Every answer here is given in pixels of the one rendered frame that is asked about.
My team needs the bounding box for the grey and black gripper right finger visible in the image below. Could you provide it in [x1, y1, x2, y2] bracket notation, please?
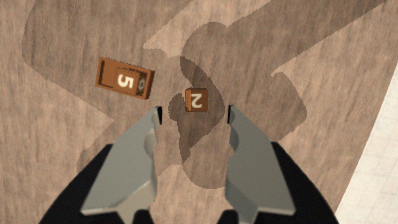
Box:
[225, 104, 339, 224]

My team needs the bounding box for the brown number cube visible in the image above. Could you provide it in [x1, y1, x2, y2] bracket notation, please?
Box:
[113, 67, 147, 96]
[185, 88, 208, 112]

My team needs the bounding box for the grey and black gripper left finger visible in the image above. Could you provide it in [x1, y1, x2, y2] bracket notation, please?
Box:
[39, 106, 162, 224]

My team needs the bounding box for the brown rectangular tray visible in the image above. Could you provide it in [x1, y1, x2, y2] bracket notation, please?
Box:
[95, 57, 155, 100]

